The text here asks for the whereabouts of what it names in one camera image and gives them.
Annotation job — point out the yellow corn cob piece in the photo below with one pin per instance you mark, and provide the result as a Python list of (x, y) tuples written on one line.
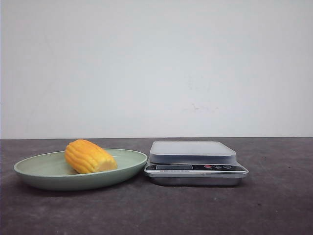
[(86, 157)]

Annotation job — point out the silver digital kitchen scale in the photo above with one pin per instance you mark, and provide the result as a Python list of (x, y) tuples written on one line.
[(193, 163)]

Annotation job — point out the green round plate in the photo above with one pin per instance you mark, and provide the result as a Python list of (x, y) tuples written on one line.
[(51, 172)]

